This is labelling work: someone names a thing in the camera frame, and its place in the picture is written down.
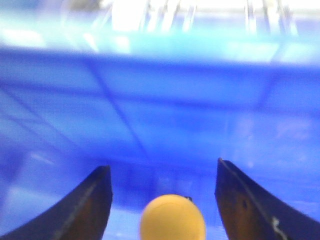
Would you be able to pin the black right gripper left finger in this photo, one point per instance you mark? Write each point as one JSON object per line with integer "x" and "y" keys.
{"x": 81, "y": 215}

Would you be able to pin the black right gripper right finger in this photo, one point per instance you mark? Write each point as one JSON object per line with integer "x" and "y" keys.
{"x": 250, "y": 212}

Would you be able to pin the yellow push button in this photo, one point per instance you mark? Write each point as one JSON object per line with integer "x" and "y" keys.
{"x": 172, "y": 217}

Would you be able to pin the large blue plastic crate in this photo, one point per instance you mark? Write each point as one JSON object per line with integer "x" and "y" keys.
{"x": 160, "y": 118}

